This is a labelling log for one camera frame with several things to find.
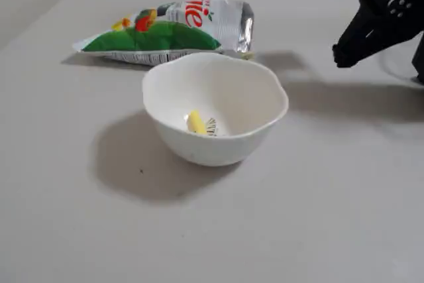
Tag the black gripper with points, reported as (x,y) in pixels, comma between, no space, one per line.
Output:
(371,32)

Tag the yellow veggie straw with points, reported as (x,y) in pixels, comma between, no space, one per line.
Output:
(195,122)

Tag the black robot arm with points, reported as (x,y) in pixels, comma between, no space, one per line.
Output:
(420,64)

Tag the white ceramic bowl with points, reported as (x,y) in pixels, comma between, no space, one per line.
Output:
(238,97)

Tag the veggie straws snack packet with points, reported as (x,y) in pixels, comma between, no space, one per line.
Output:
(165,37)

